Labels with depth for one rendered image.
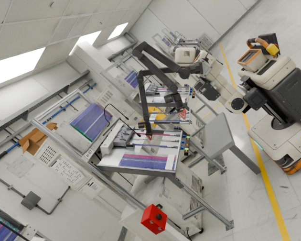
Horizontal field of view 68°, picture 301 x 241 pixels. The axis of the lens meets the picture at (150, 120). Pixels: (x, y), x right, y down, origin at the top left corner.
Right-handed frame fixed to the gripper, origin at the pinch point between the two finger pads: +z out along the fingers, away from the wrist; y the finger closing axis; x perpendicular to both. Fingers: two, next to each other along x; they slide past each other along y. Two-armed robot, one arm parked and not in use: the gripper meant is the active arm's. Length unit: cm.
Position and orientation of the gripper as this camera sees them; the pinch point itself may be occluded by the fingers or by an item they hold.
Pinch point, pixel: (150, 138)
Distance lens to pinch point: 234.9
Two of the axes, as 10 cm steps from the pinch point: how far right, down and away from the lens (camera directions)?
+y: -1.9, 4.7, -8.6
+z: 1.6, 8.8, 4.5
